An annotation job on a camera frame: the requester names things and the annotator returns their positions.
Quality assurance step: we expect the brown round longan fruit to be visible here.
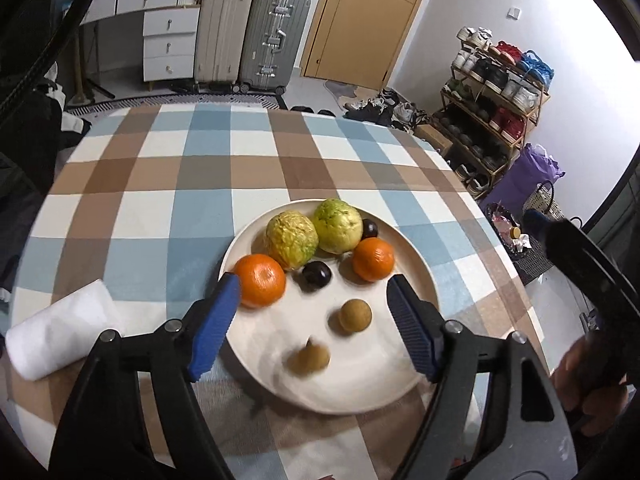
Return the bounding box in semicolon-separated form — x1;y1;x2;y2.
337;299;372;333

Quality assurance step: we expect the yellow-green guava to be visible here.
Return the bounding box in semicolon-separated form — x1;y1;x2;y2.
311;198;363;255

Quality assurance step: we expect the cardboard box on floor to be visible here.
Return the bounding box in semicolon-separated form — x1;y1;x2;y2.
413;124;454;157

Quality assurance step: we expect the orange tangerine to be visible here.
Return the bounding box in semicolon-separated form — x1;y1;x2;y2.
352;237;395;282
233;254;286;309

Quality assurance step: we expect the cream round plate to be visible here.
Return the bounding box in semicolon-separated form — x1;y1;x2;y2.
218;198;442;416

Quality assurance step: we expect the wooden door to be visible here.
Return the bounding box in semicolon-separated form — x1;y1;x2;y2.
296;0;426;90

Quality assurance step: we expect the white drawer desk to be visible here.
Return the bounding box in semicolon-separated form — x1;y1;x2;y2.
82;0;200;84

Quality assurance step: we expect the grey aluminium suitcase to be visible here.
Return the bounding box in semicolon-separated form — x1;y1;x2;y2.
239;0;311;96

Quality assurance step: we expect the white rolled towel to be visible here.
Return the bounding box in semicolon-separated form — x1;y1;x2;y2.
6;280;125;382

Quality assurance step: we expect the dark purple plum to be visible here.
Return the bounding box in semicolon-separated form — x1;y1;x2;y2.
361;218;378;240
302;261;332;290

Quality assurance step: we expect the beige upright suitcase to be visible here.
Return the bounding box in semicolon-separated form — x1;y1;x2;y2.
194;0;252;84

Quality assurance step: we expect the plaid tablecloth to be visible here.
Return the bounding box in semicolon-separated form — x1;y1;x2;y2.
1;103;544;479

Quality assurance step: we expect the wooden shoe rack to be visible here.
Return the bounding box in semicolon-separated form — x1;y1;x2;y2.
430;41;553;200

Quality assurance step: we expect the green-yellow guava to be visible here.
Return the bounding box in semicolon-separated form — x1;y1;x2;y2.
265;210;319;271

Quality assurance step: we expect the purple bag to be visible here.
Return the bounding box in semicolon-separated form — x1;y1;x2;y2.
480;143;565;219

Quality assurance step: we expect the person's right hand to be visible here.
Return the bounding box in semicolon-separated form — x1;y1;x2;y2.
551;330;628;437

